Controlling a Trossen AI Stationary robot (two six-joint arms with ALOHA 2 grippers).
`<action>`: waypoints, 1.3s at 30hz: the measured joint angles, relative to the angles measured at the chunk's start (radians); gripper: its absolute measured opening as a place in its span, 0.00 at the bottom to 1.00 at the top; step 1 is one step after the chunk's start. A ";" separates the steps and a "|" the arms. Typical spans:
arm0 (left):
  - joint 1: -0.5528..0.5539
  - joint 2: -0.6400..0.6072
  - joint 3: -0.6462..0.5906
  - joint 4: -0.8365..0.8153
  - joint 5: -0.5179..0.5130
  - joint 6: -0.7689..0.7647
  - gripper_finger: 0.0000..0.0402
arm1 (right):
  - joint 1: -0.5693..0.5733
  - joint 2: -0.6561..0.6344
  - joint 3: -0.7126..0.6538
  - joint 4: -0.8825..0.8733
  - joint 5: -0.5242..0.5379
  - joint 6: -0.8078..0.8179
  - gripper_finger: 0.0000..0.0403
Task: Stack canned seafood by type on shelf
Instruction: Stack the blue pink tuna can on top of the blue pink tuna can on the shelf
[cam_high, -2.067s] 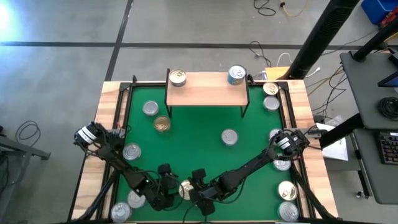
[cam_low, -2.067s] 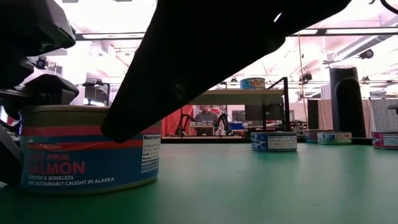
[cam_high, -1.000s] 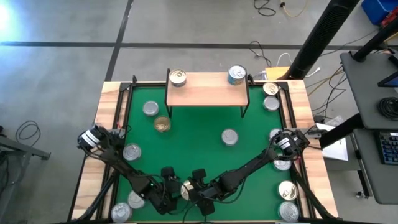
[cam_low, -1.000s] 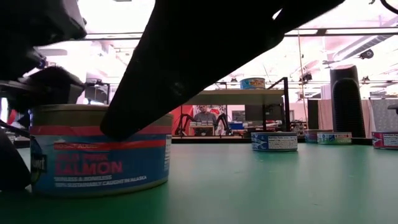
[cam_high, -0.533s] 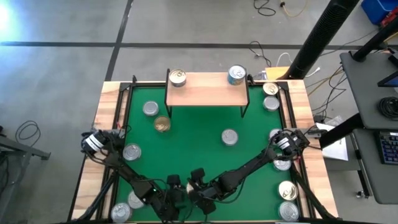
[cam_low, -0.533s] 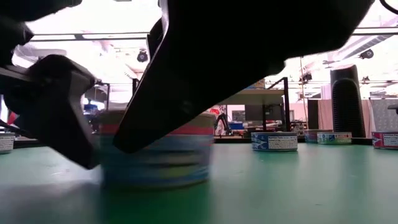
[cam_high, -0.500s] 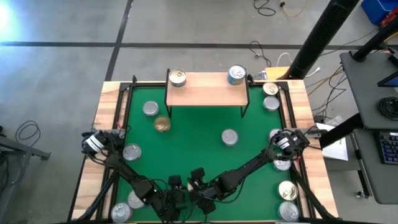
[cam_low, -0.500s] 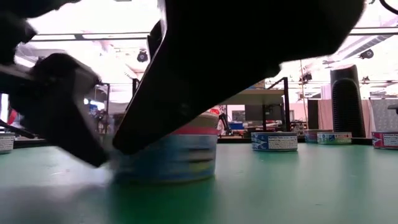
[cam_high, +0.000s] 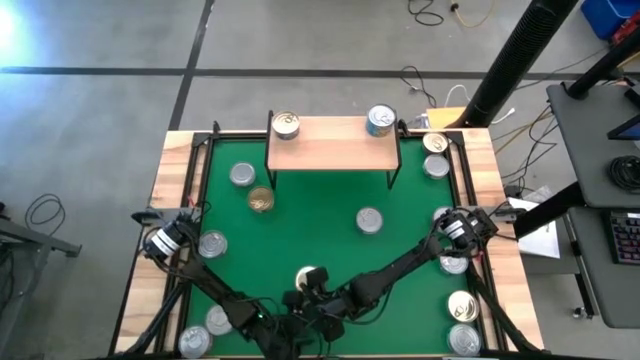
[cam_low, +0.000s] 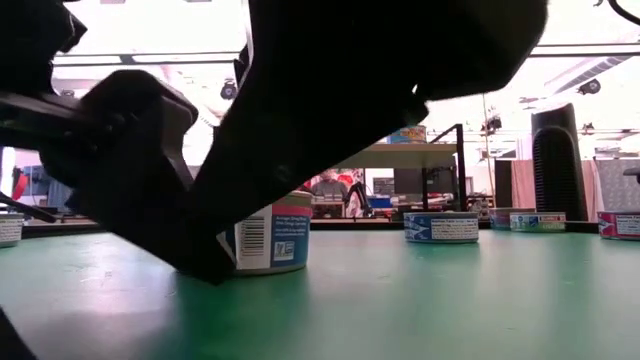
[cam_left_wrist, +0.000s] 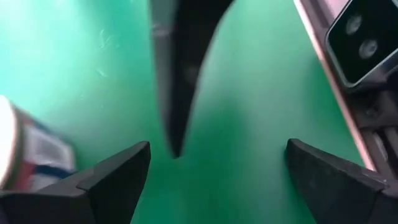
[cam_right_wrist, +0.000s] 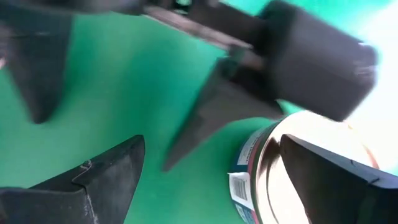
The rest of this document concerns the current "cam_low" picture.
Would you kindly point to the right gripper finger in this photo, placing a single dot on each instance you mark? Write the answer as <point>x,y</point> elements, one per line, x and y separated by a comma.
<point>280,150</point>

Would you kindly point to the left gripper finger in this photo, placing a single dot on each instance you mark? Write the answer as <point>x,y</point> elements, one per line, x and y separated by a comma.
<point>125,215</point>

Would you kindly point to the tall blue red salmon can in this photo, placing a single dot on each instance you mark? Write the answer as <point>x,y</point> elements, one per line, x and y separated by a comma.
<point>280,240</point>

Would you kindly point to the blue albacore tuna can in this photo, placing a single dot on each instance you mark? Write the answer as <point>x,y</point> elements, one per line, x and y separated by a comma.
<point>441,228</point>

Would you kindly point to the pink label seafood can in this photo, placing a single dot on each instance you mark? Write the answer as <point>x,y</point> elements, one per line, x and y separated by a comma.
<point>620,226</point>

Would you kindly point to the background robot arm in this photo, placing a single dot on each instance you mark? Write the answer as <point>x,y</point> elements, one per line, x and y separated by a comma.
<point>357,197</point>

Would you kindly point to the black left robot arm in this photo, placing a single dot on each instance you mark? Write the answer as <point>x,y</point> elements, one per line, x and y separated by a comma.
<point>30,40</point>

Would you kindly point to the white label seafood can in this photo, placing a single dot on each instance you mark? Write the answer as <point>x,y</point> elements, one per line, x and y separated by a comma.
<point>9,231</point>

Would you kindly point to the flat seafood can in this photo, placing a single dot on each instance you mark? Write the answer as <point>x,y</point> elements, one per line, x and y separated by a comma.
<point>500,218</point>

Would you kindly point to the blue monitor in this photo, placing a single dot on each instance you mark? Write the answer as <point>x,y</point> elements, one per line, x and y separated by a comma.
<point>35,177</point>

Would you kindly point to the person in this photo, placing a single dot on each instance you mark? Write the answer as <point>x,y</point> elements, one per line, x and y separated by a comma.
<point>329,186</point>

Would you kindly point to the colourful poster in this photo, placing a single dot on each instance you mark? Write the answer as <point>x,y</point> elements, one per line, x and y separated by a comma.
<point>352,175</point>

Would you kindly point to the black ceiling spotlight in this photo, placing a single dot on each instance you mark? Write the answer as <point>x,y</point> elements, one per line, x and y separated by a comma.
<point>590,86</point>
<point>492,123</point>
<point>229,90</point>

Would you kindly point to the beige curtain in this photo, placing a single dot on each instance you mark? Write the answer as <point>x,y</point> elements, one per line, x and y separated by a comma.
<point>522,182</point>

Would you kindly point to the green table mat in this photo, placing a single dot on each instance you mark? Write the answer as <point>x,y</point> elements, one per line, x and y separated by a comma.
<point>400,300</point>

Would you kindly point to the black perforated tower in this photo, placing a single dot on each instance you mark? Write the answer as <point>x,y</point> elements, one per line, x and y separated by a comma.
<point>557,165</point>

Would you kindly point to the grey patterned panel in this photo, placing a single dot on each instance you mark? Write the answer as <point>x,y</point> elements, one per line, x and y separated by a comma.
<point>617,185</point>

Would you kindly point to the black chair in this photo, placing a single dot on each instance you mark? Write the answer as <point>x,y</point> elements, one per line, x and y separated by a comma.
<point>632,172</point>

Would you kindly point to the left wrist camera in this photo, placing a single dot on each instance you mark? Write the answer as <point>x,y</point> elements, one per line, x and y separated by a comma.
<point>140,115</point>

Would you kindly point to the black table frame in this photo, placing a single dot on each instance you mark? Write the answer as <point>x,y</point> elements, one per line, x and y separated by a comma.
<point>350,224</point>

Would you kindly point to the wooden shelf black frame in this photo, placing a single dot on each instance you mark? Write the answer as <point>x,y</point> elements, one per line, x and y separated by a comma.
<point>410,156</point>

